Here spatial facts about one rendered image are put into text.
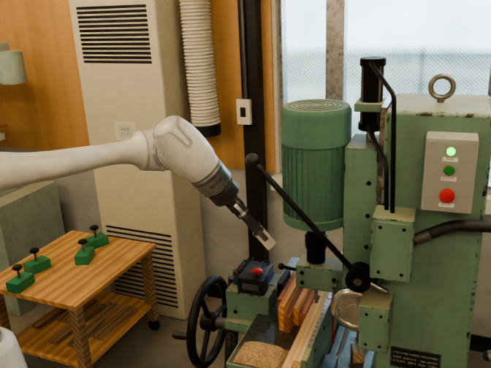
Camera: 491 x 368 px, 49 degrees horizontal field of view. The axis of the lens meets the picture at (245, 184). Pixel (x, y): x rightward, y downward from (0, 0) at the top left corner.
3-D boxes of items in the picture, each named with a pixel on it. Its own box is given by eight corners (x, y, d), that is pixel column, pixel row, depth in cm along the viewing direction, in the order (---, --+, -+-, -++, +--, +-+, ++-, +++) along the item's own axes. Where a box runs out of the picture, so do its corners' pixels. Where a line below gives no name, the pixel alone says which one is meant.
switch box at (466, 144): (422, 200, 119) (427, 130, 114) (470, 204, 116) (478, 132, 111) (420, 210, 114) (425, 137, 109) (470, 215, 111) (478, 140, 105)
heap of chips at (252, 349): (244, 342, 142) (244, 333, 141) (289, 350, 138) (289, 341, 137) (232, 361, 135) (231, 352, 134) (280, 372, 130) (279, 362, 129)
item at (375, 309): (363, 327, 136) (364, 285, 132) (391, 332, 133) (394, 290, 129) (356, 350, 127) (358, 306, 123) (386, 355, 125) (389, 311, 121)
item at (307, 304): (312, 297, 161) (312, 284, 160) (319, 298, 160) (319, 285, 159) (298, 326, 147) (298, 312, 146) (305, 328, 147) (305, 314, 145)
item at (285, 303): (298, 292, 164) (298, 270, 162) (303, 293, 164) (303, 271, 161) (278, 330, 146) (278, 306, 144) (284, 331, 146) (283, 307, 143)
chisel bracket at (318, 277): (302, 280, 155) (301, 253, 152) (350, 287, 150) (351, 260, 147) (294, 293, 148) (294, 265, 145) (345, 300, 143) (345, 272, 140)
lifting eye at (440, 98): (427, 101, 123) (429, 72, 121) (454, 101, 121) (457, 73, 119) (426, 102, 122) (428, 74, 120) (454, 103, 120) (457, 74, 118)
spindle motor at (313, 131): (293, 204, 153) (291, 97, 143) (354, 210, 147) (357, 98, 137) (274, 229, 138) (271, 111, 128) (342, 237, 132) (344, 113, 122)
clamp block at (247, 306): (243, 292, 171) (242, 267, 168) (284, 299, 167) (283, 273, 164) (226, 317, 158) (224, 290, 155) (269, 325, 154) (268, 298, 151)
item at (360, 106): (359, 124, 134) (360, 55, 128) (391, 125, 131) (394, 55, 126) (353, 132, 127) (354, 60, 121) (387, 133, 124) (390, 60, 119)
